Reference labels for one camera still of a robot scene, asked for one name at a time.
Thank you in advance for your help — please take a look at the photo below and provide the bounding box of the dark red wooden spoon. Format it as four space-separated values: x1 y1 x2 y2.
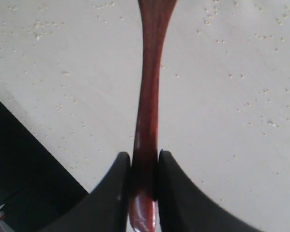
128 0 177 232

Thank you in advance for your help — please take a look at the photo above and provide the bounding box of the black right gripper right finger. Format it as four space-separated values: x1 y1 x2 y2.
158 150 257 232

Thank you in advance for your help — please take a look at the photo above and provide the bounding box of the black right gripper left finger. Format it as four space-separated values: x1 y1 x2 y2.
42 152 130 232

